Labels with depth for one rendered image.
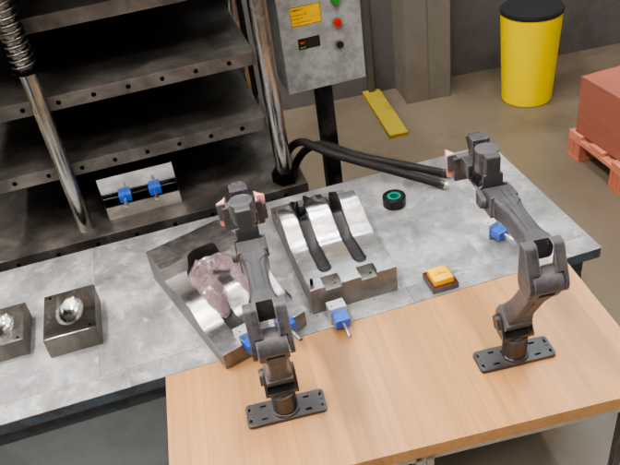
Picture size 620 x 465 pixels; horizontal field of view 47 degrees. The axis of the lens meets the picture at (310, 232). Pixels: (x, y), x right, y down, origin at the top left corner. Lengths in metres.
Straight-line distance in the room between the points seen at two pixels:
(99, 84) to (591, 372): 1.72
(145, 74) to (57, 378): 1.02
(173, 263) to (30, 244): 0.71
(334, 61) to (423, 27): 2.10
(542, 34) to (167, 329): 3.14
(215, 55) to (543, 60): 2.61
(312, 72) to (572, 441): 1.62
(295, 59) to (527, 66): 2.30
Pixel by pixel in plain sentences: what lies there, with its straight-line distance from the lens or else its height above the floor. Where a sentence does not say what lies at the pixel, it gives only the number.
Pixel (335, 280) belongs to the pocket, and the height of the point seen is 0.86.
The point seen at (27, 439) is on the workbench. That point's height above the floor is 0.67.
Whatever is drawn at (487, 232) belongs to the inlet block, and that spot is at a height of 0.83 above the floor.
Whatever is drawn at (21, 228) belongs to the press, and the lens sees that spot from 2.84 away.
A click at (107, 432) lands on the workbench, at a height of 0.60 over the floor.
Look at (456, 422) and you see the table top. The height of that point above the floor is 0.80.
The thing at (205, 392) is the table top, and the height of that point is 0.80.
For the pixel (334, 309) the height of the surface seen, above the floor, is 0.85.
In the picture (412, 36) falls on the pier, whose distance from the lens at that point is 4.70.
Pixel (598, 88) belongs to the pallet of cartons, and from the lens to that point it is 3.97.
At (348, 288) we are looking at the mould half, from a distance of 2.03.
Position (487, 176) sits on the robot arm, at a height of 1.25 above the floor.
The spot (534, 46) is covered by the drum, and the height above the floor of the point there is 0.42.
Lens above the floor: 2.19
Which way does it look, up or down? 36 degrees down
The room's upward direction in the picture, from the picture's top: 9 degrees counter-clockwise
